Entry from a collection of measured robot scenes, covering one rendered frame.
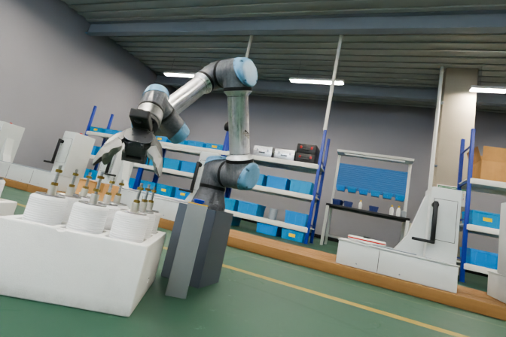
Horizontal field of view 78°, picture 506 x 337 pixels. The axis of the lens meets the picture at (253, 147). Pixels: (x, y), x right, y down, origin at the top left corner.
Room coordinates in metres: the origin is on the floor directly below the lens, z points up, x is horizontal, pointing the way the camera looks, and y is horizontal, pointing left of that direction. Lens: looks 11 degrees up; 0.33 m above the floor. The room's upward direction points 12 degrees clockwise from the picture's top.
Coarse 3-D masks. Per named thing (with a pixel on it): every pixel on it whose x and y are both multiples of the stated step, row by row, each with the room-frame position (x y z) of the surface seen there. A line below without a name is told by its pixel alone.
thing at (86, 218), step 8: (72, 208) 0.91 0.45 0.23; (80, 208) 0.90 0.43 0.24; (88, 208) 0.90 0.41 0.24; (96, 208) 0.91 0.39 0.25; (104, 208) 0.93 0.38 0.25; (72, 216) 0.90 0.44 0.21; (80, 216) 0.90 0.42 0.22; (88, 216) 0.90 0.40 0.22; (96, 216) 0.91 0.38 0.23; (104, 216) 0.94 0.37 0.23; (72, 224) 0.90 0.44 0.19; (80, 224) 0.90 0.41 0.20; (88, 224) 0.90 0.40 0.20; (96, 224) 0.92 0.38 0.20; (104, 224) 0.95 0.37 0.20; (88, 232) 0.91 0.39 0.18; (96, 232) 0.93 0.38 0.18
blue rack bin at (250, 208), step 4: (240, 204) 5.70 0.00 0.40; (244, 204) 5.68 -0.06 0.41; (248, 204) 5.65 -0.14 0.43; (252, 204) 5.62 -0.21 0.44; (256, 204) 5.59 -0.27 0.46; (240, 208) 5.70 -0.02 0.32; (244, 208) 5.67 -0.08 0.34; (248, 208) 5.64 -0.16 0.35; (252, 208) 5.62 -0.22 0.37; (256, 208) 5.60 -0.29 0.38; (260, 208) 5.74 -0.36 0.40; (264, 208) 6.01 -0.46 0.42; (240, 212) 5.70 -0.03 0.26; (244, 212) 5.67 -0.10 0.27; (248, 212) 5.64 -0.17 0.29; (252, 212) 5.61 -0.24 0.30; (256, 212) 5.60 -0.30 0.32; (260, 212) 5.80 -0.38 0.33; (260, 216) 5.86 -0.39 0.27
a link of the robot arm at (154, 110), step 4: (144, 104) 0.86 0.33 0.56; (148, 104) 0.86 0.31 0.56; (152, 104) 0.87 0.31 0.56; (140, 108) 0.85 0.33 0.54; (144, 108) 0.85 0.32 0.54; (148, 108) 0.85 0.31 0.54; (152, 108) 0.86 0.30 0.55; (156, 108) 0.87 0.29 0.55; (152, 112) 0.85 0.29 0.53; (156, 112) 0.86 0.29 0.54; (160, 112) 0.88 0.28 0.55; (156, 116) 0.86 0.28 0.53; (160, 116) 0.88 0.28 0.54; (160, 120) 0.88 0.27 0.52
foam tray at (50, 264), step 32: (0, 224) 0.85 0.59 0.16; (32, 224) 0.86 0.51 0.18; (64, 224) 0.95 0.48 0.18; (0, 256) 0.85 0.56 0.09; (32, 256) 0.86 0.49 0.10; (64, 256) 0.87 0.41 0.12; (96, 256) 0.87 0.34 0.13; (128, 256) 0.88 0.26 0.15; (0, 288) 0.85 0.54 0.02; (32, 288) 0.86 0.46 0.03; (64, 288) 0.87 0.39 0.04; (96, 288) 0.88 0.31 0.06; (128, 288) 0.88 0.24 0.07
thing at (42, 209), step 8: (32, 200) 0.89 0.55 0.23; (40, 200) 0.88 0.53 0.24; (48, 200) 0.89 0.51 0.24; (56, 200) 0.90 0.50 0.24; (64, 200) 0.93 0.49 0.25; (32, 208) 0.89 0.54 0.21; (40, 208) 0.89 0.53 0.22; (48, 208) 0.89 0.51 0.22; (56, 208) 0.91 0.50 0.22; (64, 208) 0.94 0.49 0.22; (24, 216) 0.90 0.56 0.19; (32, 216) 0.89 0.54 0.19; (40, 216) 0.89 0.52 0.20; (48, 216) 0.90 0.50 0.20; (56, 216) 0.92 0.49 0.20; (48, 224) 0.90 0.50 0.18; (56, 224) 0.92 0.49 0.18
